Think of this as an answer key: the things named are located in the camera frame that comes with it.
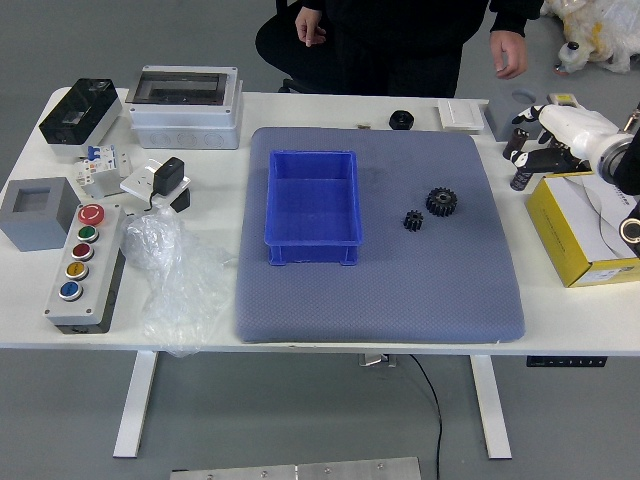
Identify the clear crumpled plastic bag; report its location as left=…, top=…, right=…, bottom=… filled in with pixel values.
left=119, top=207, right=240, bottom=358

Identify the yellow white cardboard box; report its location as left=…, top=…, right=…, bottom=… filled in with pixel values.
left=524, top=172, right=640, bottom=289

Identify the white socket plate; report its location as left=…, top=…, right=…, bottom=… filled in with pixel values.
left=119, top=158, right=193, bottom=207

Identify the white wall switch plate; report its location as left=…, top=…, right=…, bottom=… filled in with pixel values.
left=437, top=98, right=486, bottom=133

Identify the black floor cable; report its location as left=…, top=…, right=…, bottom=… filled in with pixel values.
left=409, top=354, right=445, bottom=480

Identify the black cylindrical capacitor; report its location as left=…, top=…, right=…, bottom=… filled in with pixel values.
left=509, top=164, right=534, bottom=193

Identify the grey-blue padded mat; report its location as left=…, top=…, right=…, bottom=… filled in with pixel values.
left=234, top=126, right=527, bottom=345

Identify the big black gear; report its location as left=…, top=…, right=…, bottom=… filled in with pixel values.
left=425, top=186, right=460, bottom=219

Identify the white table leg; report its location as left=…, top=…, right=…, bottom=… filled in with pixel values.
left=112, top=351, right=159, bottom=459
left=469, top=355, right=513, bottom=460

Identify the white blue circuit breaker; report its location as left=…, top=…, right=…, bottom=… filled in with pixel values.
left=74, top=143, right=121, bottom=199

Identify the black table control panel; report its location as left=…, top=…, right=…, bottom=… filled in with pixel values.
left=526, top=356, right=609, bottom=368

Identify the blue plastic box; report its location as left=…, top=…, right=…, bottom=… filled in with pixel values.
left=263, top=149, right=365, bottom=267

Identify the metal under-table bracket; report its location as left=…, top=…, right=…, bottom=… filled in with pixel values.
left=358, top=353, right=399, bottom=369

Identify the person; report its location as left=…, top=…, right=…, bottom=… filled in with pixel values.
left=294, top=0, right=545, bottom=99

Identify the silver metal plate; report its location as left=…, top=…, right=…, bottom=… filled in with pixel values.
left=169, top=456, right=422, bottom=480

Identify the black power adapter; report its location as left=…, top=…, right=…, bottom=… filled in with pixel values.
left=145, top=156, right=186, bottom=212

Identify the grey box with round hole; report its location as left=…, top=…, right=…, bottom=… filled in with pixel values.
left=484, top=88, right=549, bottom=143

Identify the plush toy in plastic bag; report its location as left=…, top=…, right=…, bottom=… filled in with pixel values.
left=542, top=0, right=640, bottom=76

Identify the black office chair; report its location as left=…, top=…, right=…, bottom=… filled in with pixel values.
left=254, top=0, right=351, bottom=95

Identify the grey five-button control station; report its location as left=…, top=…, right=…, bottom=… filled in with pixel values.
left=43, top=202, right=127, bottom=335

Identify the person's left hand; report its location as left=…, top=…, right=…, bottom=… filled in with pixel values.
left=488, top=30, right=529, bottom=80

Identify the black-lidded white enclosure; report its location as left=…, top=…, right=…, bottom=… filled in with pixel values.
left=38, top=77, right=124, bottom=160

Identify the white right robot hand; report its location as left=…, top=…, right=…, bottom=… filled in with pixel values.
left=509, top=103, right=626, bottom=174

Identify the grey red-black button switch box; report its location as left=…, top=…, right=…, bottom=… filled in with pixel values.
left=547, top=92, right=584, bottom=109

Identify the grey hollow square box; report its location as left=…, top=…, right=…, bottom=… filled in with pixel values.
left=0, top=176, right=81, bottom=253

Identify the white distribution box clear window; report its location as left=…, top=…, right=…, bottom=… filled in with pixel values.
left=128, top=65, right=245, bottom=150

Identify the person's right hand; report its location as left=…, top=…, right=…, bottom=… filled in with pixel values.
left=294, top=7, right=327, bottom=48

